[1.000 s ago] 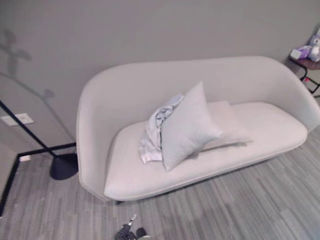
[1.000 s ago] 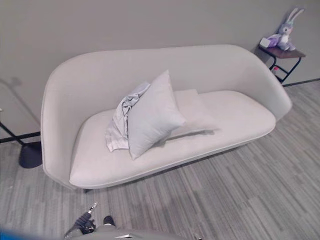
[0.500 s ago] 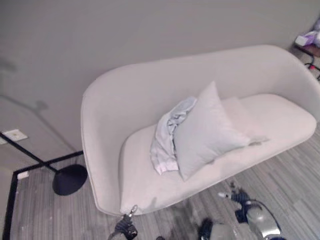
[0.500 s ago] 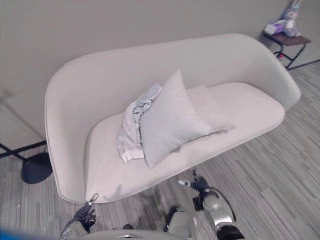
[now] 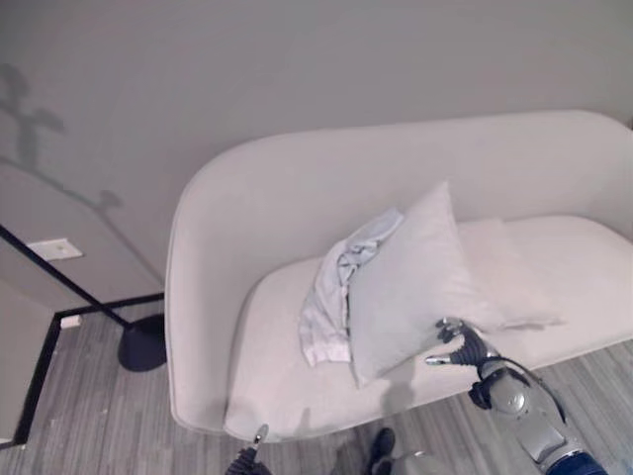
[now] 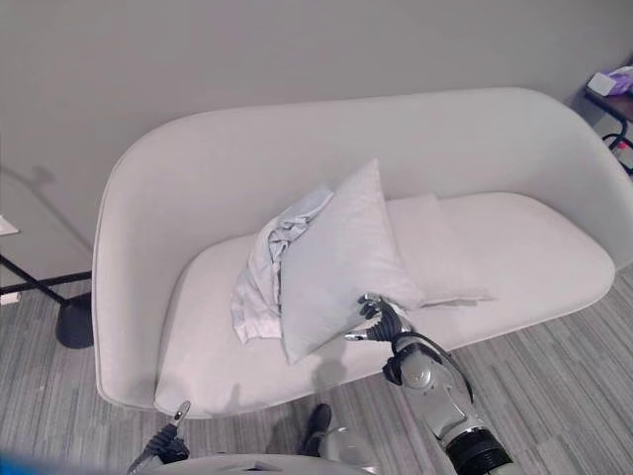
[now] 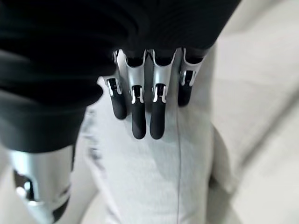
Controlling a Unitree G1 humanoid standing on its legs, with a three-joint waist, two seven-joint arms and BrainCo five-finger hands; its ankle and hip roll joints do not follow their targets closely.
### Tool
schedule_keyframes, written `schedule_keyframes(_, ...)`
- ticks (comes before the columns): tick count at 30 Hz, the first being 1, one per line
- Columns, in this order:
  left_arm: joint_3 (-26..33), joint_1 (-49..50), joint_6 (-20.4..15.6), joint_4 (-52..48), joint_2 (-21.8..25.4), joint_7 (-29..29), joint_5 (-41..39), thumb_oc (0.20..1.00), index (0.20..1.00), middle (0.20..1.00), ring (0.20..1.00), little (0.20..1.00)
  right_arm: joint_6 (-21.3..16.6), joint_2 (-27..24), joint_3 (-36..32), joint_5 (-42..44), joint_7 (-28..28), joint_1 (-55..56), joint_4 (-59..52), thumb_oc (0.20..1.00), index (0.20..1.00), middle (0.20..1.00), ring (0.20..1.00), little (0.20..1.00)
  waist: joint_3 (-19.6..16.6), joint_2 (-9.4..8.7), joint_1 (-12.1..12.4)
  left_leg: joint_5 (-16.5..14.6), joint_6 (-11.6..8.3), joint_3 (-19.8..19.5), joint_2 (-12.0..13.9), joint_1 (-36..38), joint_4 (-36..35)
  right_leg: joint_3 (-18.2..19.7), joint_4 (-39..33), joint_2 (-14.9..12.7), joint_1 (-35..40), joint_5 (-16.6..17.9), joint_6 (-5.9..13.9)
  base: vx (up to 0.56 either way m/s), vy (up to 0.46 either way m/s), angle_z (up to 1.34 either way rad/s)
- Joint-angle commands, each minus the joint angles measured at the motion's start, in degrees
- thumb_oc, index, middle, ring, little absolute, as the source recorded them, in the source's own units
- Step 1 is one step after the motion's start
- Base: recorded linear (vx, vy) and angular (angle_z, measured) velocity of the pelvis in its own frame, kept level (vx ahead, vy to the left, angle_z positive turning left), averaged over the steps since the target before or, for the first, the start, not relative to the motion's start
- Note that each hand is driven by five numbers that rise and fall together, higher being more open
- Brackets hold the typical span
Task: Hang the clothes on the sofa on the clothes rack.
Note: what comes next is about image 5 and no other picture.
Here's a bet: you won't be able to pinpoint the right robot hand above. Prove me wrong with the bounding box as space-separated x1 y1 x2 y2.
424 317 497 370

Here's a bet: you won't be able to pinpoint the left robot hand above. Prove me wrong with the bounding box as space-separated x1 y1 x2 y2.
226 423 271 475

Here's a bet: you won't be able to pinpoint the large white pillow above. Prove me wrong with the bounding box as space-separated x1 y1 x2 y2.
344 179 504 390

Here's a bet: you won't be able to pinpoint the white curved sofa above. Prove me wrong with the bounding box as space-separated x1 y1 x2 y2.
165 109 633 443

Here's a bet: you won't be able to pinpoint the small white pillow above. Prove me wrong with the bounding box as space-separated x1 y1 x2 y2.
457 218 568 332

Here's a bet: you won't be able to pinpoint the robot dark foot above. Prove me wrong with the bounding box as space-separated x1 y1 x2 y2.
368 427 397 469

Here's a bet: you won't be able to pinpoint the light blue crumpled garment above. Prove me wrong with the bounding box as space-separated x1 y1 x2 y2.
297 207 407 368

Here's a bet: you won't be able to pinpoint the white wall socket plate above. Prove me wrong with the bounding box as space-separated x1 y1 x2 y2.
27 237 84 260

